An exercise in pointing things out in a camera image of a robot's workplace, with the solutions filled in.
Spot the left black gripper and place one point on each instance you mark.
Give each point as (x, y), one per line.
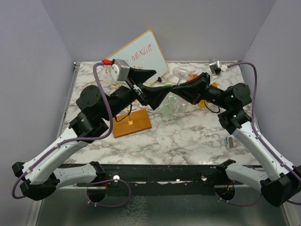
(154, 95)

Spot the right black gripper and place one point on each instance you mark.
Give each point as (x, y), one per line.
(194, 90)

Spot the clear smooth wine glass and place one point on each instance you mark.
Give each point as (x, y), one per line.
(183, 75)

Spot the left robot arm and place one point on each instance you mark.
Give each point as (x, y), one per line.
(41, 176)

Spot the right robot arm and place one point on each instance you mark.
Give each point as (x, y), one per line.
(281, 180)

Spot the orange plastic wine glass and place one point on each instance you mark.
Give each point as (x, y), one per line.
(194, 76)

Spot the yellow plastic wine glass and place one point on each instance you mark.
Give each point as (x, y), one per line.
(202, 104)

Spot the green plastic wine glass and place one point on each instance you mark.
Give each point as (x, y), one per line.
(169, 105)

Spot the small grey block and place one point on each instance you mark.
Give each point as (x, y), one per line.
(229, 142)

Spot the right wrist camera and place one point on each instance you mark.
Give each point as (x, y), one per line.
(215, 67)

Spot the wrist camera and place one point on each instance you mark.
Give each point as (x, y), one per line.
(215, 67)
(119, 70)

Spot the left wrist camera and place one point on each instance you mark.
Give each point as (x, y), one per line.
(119, 70)

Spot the white board yellow frame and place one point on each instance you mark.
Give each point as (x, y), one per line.
(144, 53)

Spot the gold wire glass rack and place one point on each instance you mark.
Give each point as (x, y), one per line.
(118, 126)

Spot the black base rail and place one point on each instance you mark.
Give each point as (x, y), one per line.
(161, 180)

